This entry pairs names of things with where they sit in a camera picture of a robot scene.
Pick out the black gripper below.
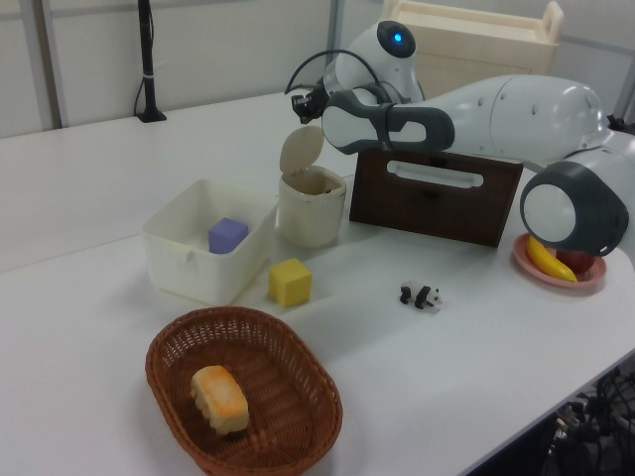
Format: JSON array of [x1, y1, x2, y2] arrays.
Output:
[[291, 86, 330, 125]]

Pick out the cream small trash can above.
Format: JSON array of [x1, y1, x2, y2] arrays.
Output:
[[277, 125, 347, 249]]

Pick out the purple foam cube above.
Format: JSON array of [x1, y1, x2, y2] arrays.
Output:
[[207, 216, 249, 255]]

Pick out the black pole stand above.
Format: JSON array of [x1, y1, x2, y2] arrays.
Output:
[[133, 0, 168, 124]]

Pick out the dark brown wooden box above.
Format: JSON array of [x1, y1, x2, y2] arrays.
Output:
[[348, 148, 525, 248]]

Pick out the yellow foam cube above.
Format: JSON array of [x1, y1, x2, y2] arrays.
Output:
[[268, 257, 314, 309]]

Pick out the cream wooden cabinet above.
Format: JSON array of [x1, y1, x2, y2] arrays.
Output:
[[380, 0, 565, 100]]

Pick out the white plastic storage box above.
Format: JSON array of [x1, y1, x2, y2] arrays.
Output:
[[141, 178, 279, 307]]

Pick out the panda toy figure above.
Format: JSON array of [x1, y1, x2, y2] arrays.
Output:
[[399, 280, 444, 312]]

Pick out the brown wicker basket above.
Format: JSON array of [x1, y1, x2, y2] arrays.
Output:
[[144, 305, 344, 476]]

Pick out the yellow toy banana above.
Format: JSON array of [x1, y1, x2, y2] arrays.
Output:
[[526, 236, 579, 284]]

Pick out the toy bread loaf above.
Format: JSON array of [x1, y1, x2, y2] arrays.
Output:
[[190, 365, 250, 436]]

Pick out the red toy apple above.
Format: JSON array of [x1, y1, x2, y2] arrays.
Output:
[[555, 249, 596, 273]]

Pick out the pink plate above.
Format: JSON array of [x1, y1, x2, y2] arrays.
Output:
[[513, 233, 608, 298]]

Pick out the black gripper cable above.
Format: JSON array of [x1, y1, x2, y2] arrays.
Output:
[[285, 49, 393, 108]]

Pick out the black cable bundle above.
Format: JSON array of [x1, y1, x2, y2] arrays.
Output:
[[545, 366, 635, 476]]

